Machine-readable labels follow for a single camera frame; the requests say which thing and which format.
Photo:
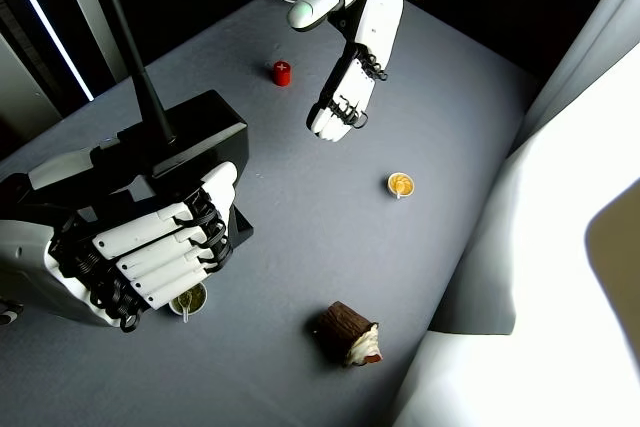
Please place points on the red cylinder block white cross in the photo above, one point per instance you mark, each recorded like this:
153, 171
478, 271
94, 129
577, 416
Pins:
281, 74

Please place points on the small white latte cup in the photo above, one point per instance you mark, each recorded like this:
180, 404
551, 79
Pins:
401, 185

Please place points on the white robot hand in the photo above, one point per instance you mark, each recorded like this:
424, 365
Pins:
382, 17
150, 232

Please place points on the black walkie-talkie toy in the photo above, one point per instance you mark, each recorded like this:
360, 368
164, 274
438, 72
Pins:
210, 132

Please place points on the white curtain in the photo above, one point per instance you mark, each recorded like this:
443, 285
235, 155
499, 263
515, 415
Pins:
550, 197

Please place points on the white light strip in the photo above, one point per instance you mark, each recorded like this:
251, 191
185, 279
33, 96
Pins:
50, 32

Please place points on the green soup bowl with spoon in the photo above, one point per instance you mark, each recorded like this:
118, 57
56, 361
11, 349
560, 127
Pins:
195, 301

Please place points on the grey tablecloth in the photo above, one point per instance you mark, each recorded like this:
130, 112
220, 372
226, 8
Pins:
300, 227

